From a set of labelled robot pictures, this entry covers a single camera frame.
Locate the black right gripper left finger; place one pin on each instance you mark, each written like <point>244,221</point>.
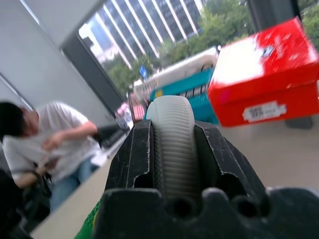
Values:
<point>129,159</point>

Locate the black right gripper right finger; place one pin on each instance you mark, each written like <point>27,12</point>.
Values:
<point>214,154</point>

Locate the teal shoebox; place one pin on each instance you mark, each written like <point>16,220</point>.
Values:
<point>197,89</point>

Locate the red shoebox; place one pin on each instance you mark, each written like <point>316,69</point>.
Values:
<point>261,87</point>

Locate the white shoebox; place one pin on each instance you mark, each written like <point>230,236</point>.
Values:
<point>174,69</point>

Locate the black keyboard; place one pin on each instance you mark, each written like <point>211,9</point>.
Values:
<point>112,138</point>

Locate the pink box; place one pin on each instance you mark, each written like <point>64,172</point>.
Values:
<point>138,111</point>

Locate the person in white shirt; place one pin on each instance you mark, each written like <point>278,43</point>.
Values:
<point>64,139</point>

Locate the blue road sign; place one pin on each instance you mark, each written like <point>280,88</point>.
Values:
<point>143,71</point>

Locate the black bag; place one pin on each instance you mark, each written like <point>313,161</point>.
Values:
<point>17,199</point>

